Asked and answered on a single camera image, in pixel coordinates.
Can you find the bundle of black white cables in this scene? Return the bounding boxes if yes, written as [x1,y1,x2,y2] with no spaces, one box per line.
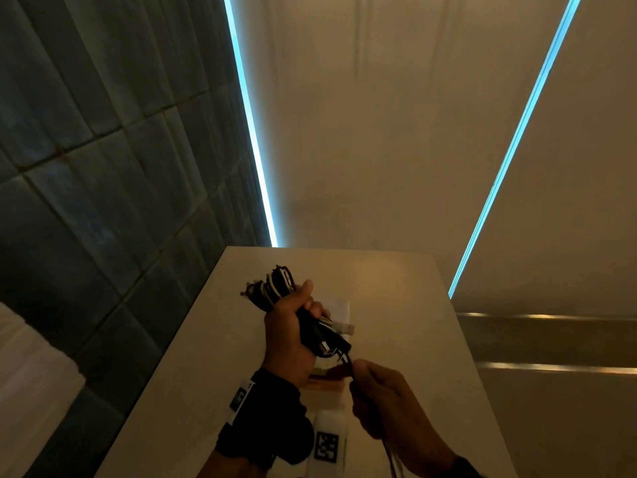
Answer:
[241,265,357,360]

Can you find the white box with marker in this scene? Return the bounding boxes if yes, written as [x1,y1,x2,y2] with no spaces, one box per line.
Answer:
[310,410,350,467]

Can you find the cyan light strip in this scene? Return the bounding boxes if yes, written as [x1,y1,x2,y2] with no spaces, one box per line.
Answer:
[222,0,279,248]
[448,0,584,300]

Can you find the thin black cable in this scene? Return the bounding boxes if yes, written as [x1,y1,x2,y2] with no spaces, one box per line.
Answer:
[343,351,400,478]

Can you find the person's left forearm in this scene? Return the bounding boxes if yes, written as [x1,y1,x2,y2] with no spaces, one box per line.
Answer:
[196,447,259,478]

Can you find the person's left hand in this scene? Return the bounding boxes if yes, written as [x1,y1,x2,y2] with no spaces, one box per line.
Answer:
[261,279,332,390]

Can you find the black left wrist band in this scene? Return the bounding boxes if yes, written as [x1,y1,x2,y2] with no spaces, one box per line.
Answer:
[215,368,315,469]

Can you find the brass metal rail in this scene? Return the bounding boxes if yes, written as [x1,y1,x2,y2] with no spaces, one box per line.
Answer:
[457,312,637,323]
[477,362,637,376]

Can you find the white paper sheet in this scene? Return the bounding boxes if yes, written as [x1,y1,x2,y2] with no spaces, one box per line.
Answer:
[318,298,352,339]

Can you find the orange flat piece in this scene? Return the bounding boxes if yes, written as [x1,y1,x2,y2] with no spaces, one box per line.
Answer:
[305,374,350,394]

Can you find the person's right hand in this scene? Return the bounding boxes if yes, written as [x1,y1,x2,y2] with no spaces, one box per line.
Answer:
[348,359,460,476]

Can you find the white marker tag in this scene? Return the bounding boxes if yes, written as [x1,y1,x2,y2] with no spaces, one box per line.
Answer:
[228,379,255,425]

